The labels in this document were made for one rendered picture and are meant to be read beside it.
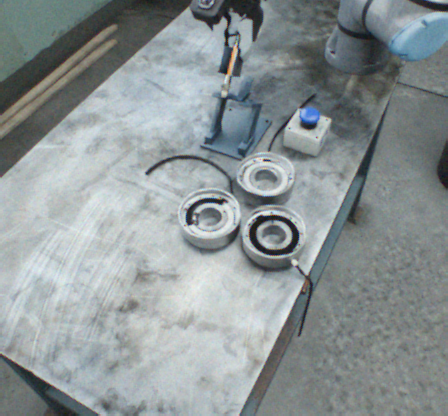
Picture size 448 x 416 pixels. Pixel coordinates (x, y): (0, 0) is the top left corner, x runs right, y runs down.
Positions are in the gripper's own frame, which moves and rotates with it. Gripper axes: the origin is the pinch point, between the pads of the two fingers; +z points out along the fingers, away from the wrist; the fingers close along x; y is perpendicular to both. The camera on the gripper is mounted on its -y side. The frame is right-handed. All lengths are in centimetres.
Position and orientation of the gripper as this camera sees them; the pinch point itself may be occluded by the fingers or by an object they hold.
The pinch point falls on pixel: (233, 54)
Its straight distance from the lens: 85.8
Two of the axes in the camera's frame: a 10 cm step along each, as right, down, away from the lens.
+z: 0.1, 6.5, 7.6
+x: -9.0, -3.3, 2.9
